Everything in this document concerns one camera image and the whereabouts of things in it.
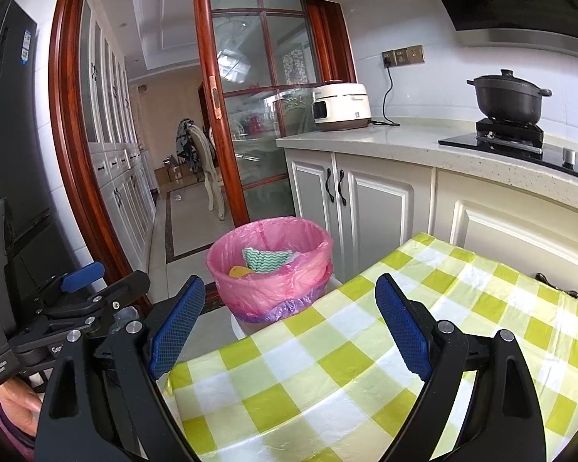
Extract white lower kitchen cabinets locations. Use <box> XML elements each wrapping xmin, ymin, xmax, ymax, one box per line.
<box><xmin>277</xmin><ymin>125</ymin><xmax>578</xmax><ymax>296</ymax></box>

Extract gold wall power outlet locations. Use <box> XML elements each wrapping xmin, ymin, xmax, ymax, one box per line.
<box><xmin>382</xmin><ymin>45</ymin><xmax>425</xmax><ymax>68</ymax></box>

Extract white tall wall cabinets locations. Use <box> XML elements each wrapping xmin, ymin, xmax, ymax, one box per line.
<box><xmin>79</xmin><ymin>1</ymin><xmax>156</xmax><ymax>271</ymax></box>

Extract pink-bagged trash bin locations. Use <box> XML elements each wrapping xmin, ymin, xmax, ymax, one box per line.
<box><xmin>207</xmin><ymin>216</ymin><xmax>334</xmax><ymax>324</ymax></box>

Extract black cooking pot with lid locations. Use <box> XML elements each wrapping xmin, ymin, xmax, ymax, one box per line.
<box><xmin>467</xmin><ymin>69</ymin><xmax>552</xmax><ymax>124</ymax></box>

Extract green white checkered tablecloth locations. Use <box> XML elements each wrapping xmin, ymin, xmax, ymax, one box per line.
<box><xmin>163</xmin><ymin>234</ymin><xmax>578</xmax><ymax>461</ymax></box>

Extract white electric rice cooker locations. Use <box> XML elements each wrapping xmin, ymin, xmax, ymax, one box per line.
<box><xmin>312</xmin><ymin>82</ymin><xmax>371</xmax><ymax>131</ymax></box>

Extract person's left hand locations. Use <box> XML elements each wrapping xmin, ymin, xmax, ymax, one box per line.
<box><xmin>0</xmin><ymin>378</ymin><xmax>42</xmax><ymax>437</ymax></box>

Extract black gas stove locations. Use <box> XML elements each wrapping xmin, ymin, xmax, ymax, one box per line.
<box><xmin>439</xmin><ymin>118</ymin><xmax>578</xmax><ymax>177</ymax></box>

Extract green patterned cleaning cloth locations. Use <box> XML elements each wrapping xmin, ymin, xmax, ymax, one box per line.
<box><xmin>242</xmin><ymin>247</ymin><xmax>295</xmax><ymax>273</ymax></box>

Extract yellow sponge piece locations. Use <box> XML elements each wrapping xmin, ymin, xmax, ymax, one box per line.
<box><xmin>229</xmin><ymin>266</ymin><xmax>254</xmax><ymax>278</ymax></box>

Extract red wooden glass sliding door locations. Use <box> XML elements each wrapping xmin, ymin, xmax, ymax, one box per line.
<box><xmin>49</xmin><ymin>0</ymin><xmax>356</xmax><ymax>285</ymax></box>

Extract black refrigerator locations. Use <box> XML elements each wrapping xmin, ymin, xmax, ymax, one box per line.
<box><xmin>0</xmin><ymin>0</ymin><xmax>75</xmax><ymax>297</ymax></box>

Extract black rice cooker cable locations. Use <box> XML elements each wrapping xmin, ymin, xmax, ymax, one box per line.
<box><xmin>369</xmin><ymin>59</ymin><xmax>402</xmax><ymax>129</ymax></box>

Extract white dining chair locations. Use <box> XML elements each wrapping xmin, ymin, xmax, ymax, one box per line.
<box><xmin>189</xmin><ymin>124</ymin><xmax>225</xmax><ymax>221</ymax></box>

